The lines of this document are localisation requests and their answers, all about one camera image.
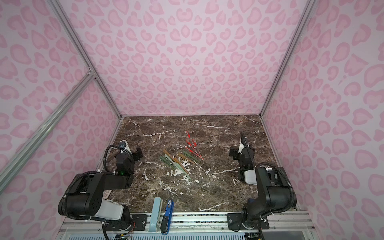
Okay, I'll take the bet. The red pen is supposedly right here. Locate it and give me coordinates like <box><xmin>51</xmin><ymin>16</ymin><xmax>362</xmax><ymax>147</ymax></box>
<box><xmin>185</xmin><ymin>147</ymin><xmax>203</xmax><ymax>159</ymax></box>
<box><xmin>186</xmin><ymin>139</ymin><xmax>198</xmax><ymax>152</ymax></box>
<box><xmin>186</xmin><ymin>131</ymin><xmax>193</xmax><ymax>139</ymax></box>

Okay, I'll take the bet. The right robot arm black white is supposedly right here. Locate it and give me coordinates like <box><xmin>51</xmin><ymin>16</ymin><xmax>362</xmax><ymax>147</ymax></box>
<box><xmin>227</xmin><ymin>132</ymin><xmax>297</xmax><ymax>232</ymax></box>

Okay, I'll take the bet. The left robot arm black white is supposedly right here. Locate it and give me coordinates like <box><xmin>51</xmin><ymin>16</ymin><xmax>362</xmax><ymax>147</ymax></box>
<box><xmin>58</xmin><ymin>145</ymin><xmax>144</xmax><ymax>229</ymax></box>

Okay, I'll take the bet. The dark green pen left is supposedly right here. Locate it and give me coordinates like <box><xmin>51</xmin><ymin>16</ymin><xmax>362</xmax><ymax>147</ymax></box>
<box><xmin>160</xmin><ymin>156</ymin><xmax>176</xmax><ymax>170</ymax></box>

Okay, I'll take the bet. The dark green pen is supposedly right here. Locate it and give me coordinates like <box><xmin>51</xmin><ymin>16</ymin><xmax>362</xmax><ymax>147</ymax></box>
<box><xmin>160</xmin><ymin>156</ymin><xmax>176</xmax><ymax>170</ymax></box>
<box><xmin>183</xmin><ymin>151</ymin><xmax>202</xmax><ymax>164</ymax></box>

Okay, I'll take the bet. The brown pen left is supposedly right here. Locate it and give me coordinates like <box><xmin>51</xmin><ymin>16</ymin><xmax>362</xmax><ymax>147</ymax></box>
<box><xmin>163</xmin><ymin>149</ymin><xmax>183</xmax><ymax>168</ymax></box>

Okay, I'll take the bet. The light green pen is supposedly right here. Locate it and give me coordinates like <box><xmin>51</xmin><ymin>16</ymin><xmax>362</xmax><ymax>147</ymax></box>
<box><xmin>165</xmin><ymin>154</ymin><xmax>180</xmax><ymax>169</ymax></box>

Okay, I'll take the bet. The brown pen right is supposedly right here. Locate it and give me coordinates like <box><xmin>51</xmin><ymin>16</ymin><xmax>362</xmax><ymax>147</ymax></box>
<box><xmin>178</xmin><ymin>153</ymin><xmax>196</xmax><ymax>165</ymax></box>

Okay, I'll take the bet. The dark green pen right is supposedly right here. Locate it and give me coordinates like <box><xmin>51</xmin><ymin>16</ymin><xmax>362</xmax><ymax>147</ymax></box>
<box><xmin>183</xmin><ymin>151</ymin><xmax>202</xmax><ymax>164</ymax></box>

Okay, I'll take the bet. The light blue eraser block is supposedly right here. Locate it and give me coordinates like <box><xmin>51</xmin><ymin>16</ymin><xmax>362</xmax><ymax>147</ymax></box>
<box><xmin>149</xmin><ymin>197</ymin><xmax>163</xmax><ymax>233</ymax></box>

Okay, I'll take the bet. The blue black utility tool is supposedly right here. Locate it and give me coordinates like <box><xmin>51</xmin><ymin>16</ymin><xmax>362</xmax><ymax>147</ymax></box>
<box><xmin>160</xmin><ymin>200</ymin><xmax>174</xmax><ymax>236</ymax></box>

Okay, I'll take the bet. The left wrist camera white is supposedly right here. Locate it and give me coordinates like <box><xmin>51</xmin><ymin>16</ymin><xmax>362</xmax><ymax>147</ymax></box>
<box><xmin>119</xmin><ymin>140</ymin><xmax>132</xmax><ymax>154</ymax></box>

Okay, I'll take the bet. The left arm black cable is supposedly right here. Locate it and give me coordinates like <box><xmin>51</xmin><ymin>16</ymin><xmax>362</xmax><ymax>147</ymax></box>
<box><xmin>103</xmin><ymin>144</ymin><xmax>124</xmax><ymax>174</ymax></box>

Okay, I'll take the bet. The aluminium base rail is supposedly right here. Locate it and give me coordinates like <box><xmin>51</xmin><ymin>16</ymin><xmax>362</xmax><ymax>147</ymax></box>
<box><xmin>56</xmin><ymin>211</ymin><xmax>319</xmax><ymax>240</ymax></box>

